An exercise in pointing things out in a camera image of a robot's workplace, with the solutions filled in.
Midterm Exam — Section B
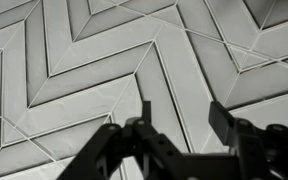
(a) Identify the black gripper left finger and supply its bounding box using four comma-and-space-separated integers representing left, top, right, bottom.
56, 101, 184, 180

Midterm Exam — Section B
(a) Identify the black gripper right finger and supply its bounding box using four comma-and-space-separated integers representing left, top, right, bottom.
208, 101, 288, 180

